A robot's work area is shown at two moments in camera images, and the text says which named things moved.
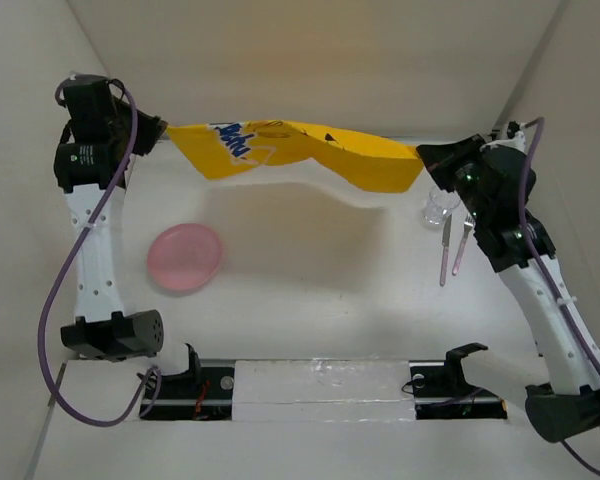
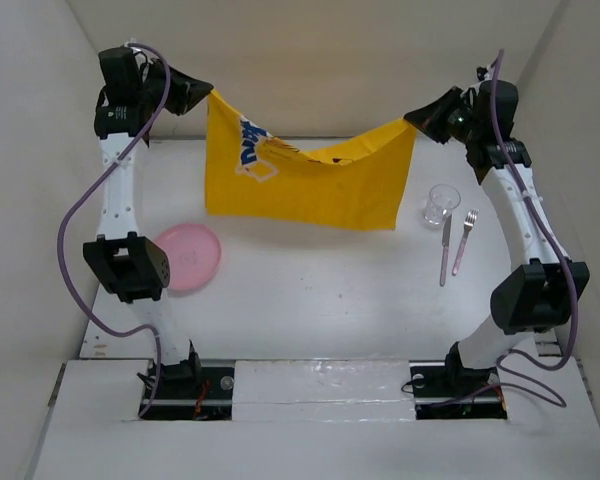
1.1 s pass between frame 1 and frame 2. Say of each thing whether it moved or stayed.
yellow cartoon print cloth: moved
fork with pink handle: stayed
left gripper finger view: moved
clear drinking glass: stayed
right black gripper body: moved
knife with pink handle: stayed
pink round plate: stayed
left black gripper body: moved
